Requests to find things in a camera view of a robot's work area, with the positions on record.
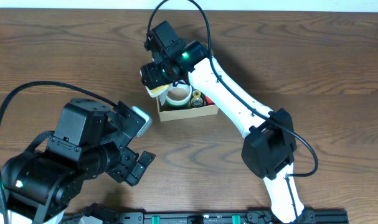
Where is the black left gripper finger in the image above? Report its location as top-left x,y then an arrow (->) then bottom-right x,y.
138,151 -> 156,168
125,162 -> 146,187

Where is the yellow sticky note pad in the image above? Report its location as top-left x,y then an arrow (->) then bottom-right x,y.
146,84 -> 170,98

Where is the beige masking tape roll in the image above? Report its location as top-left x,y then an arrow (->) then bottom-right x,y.
166,84 -> 192,104

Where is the brown cardboard box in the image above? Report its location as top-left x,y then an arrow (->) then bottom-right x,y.
149,42 -> 220,123

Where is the black teardrop tape measure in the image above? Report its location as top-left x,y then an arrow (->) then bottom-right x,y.
191,90 -> 204,108

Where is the red stapler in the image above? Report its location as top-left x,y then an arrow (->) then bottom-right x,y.
204,95 -> 214,105

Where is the green tape roll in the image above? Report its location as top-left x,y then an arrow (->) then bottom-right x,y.
166,101 -> 189,110

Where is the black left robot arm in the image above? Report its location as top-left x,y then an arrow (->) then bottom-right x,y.
2,98 -> 155,223

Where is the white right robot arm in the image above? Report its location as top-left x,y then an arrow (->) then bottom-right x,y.
141,21 -> 305,223

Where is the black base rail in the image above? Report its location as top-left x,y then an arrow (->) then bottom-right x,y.
118,209 -> 349,224

